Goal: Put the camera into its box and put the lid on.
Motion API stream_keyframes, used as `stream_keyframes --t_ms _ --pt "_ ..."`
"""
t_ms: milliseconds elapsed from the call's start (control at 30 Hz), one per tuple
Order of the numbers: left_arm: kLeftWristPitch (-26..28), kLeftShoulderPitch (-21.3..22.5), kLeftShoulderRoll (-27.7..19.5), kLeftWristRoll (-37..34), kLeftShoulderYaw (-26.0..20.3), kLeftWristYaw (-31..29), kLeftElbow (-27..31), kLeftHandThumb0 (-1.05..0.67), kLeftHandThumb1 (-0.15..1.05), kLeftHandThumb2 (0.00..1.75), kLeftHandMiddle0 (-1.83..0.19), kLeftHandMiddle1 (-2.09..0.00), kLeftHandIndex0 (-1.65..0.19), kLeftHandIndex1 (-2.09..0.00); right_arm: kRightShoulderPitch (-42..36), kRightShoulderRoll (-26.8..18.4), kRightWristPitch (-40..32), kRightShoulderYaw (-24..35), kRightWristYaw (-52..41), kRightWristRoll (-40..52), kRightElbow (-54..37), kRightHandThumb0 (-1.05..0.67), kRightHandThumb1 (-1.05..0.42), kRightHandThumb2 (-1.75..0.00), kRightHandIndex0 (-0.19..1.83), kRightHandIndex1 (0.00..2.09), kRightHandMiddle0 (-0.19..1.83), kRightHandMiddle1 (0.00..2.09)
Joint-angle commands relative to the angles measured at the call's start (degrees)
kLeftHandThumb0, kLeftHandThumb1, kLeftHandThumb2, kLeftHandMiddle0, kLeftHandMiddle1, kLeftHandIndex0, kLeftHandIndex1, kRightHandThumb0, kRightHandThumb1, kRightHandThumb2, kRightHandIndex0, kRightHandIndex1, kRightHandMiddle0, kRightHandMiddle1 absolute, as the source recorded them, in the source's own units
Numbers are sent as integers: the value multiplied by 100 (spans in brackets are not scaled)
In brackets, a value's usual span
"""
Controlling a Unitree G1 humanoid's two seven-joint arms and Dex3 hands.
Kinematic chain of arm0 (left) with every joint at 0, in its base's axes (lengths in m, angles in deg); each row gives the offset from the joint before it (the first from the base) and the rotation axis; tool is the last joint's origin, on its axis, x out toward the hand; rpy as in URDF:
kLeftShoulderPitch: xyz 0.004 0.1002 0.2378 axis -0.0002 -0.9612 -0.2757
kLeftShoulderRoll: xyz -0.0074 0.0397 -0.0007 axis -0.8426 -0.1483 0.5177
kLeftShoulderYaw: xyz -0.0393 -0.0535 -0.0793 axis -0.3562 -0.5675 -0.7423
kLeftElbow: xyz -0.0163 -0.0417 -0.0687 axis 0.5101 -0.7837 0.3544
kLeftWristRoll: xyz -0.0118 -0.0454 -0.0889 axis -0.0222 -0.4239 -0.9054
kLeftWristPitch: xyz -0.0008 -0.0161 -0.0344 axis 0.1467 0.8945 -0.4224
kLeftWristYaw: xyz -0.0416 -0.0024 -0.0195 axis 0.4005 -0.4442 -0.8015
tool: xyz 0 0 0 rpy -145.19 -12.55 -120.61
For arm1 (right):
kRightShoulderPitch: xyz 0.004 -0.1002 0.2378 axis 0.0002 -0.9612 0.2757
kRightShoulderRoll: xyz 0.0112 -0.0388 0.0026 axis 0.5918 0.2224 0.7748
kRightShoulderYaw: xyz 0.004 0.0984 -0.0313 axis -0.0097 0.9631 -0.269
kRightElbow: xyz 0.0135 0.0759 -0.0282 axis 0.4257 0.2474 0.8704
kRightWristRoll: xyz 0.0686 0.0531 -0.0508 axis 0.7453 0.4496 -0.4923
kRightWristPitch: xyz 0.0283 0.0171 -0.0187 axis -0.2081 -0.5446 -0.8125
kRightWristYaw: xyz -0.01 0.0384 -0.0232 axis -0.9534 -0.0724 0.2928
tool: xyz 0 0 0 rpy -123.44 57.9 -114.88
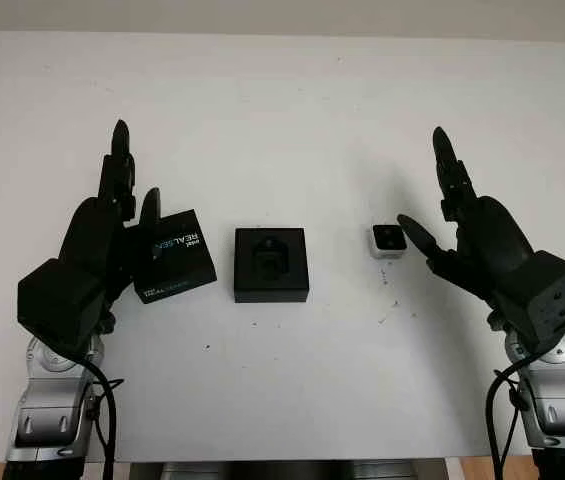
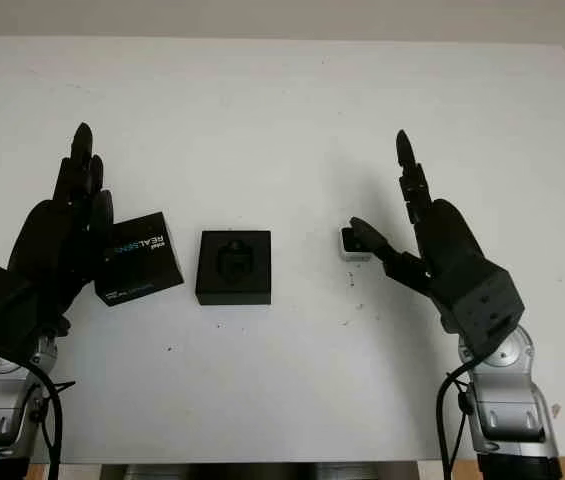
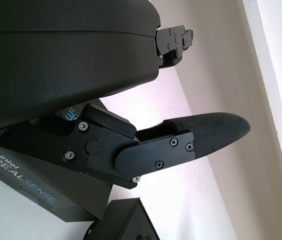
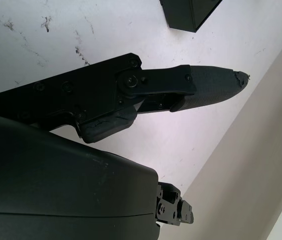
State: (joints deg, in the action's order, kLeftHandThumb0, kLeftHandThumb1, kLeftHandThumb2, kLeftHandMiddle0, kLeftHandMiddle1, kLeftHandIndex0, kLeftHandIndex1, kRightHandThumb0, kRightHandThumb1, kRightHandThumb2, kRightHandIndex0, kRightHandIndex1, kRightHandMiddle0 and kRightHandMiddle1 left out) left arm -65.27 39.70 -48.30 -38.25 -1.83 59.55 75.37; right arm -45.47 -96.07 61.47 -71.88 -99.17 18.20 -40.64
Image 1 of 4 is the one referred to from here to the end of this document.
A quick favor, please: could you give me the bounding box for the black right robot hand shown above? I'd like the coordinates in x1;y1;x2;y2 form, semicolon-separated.
395;125;535;335

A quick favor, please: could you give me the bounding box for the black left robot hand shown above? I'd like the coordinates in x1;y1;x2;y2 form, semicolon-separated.
56;118;164;332

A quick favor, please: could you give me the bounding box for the black RealSense box lid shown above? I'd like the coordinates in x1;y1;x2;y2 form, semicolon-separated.
124;208;219;305

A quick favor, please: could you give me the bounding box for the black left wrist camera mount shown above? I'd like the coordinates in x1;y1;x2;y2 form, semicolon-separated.
16;257;113;352

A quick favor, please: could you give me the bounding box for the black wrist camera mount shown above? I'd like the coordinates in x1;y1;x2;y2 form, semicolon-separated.
16;257;113;352
520;249;565;352

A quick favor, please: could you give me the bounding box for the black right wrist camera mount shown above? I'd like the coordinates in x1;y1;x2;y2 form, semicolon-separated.
520;249;565;352

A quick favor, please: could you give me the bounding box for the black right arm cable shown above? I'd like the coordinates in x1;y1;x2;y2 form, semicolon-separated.
484;349;546;480

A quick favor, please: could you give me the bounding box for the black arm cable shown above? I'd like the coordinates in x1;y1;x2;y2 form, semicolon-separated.
74;349;126;480
484;349;546;480

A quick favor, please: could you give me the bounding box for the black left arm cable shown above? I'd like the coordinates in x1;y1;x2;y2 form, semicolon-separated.
74;349;126;480

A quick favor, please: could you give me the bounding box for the black camera box base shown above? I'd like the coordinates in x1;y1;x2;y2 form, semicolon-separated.
233;227;309;305

